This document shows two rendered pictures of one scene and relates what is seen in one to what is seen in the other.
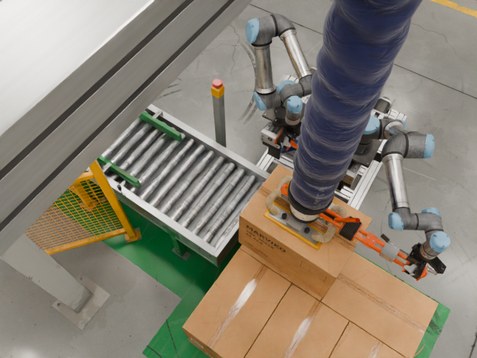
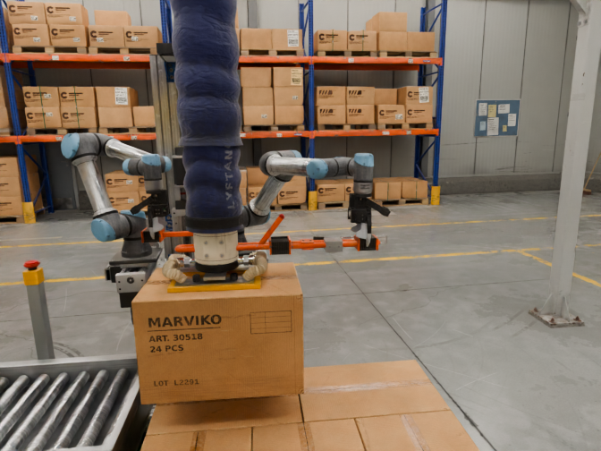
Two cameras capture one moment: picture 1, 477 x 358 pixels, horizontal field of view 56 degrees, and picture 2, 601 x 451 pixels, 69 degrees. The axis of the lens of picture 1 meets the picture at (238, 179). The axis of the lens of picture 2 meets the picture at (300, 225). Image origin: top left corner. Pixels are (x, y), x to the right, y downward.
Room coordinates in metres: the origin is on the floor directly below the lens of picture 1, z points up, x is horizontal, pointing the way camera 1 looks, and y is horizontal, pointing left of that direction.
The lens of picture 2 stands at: (-0.48, 0.48, 1.66)
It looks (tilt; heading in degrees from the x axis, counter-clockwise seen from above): 12 degrees down; 319
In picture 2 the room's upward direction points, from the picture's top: 1 degrees counter-clockwise
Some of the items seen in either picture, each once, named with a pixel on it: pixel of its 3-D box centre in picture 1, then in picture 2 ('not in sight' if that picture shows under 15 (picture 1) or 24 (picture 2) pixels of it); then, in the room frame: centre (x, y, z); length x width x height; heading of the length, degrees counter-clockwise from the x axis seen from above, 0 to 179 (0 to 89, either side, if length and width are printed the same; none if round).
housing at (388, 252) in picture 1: (389, 252); (333, 244); (0.74, -0.74, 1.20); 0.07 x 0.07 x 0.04; 55
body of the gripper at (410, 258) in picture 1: (421, 254); (359, 208); (0.67, -0.83, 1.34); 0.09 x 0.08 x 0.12; 55
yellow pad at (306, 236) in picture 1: (295, 224); (215, 280); (0.93, -0.30, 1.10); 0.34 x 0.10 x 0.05; 55
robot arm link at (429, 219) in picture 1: (428, 221); (342, 166); (0.77, -0.82, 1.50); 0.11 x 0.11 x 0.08; 89
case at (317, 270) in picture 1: (301, 231); (224, 326); (0.98, -0.36, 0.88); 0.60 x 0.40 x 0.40; 55
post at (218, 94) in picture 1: (220, 130); (46, 361); (1.95, 0.14, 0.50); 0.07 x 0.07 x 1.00; 55
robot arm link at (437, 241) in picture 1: (436, 243); (362, 167); (0.67, -0.84, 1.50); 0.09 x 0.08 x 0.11; 179
